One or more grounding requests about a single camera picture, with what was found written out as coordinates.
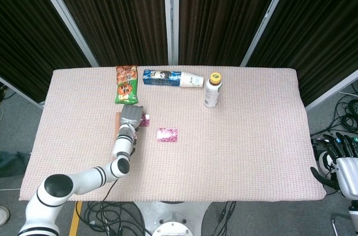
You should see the pink woven tablecloth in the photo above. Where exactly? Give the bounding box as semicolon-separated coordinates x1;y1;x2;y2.
18;65;327;202

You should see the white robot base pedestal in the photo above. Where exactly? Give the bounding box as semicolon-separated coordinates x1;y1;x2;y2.
134;201;210;236

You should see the white bottle yellow cap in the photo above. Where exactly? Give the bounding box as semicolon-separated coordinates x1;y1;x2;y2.
203;72;224;108

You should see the white paper cup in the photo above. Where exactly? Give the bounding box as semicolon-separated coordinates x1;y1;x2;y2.
178;72;204;88

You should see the dark ribbed partition panel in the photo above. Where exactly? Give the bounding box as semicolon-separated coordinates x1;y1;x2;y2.
246;0;358;105
46;0;168;66
178;0;288;66
0;0;96;102

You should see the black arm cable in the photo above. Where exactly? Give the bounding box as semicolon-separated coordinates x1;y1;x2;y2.
102;178;120;203

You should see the grey partition frame post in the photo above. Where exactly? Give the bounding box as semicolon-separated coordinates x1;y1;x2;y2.
240;0;297;68
163;0;180;66
30;0;99;68

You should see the green snack bag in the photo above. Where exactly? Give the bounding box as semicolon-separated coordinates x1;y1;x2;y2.
114;65;140;105

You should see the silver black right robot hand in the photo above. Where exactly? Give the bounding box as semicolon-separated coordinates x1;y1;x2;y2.
310;132;358;200

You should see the white shoe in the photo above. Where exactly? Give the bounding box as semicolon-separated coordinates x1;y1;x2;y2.
0;206;11;227

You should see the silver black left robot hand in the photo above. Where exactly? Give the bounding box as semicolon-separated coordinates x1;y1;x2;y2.
120;104;145;132

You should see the wooden rolling pin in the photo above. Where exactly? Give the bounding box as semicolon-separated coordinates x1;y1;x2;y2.
113;112;123;139

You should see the pink patterned rectangular block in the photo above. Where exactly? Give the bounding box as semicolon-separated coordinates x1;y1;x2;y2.
139;113;151;128

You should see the black floor cable tangle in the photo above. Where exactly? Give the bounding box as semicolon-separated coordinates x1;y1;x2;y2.
310;83;358;143
82;201;148;236

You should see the grey partition base rail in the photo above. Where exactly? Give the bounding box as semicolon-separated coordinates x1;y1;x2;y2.
304;69;358;112
0;76;45;108

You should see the blue cardboard box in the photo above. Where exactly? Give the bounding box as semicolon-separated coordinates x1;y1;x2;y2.
143;69;184;87

